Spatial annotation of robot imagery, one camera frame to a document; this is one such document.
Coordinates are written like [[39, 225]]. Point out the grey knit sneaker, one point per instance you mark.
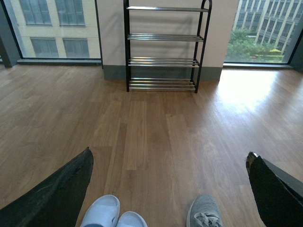
[[204, 212]]

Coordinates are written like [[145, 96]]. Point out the light blue slipper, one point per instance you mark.
[[103, 212], [131, 219]]

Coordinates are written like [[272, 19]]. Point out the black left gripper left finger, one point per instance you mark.
[[56, 201]]

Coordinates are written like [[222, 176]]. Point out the black metal shoe rack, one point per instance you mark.
[[165, 46]]

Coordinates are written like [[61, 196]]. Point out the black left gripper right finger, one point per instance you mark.
[[278, 195]]

